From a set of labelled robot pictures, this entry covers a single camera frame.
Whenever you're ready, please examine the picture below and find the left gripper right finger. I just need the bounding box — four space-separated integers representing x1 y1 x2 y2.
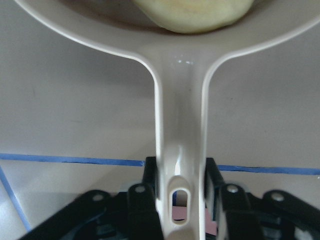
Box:
204 158 264 240

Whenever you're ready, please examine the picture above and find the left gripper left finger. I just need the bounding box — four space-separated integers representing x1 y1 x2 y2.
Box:
127 156 164 240

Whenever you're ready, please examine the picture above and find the white plastic dustpan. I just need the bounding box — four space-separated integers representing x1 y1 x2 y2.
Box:
18 0 320 240

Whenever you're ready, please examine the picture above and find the pale yellow peel scrap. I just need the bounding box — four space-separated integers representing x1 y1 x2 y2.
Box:
133 0 254 34

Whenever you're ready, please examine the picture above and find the black bagged trash bin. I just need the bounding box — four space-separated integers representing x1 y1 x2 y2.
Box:
172 190 217 236

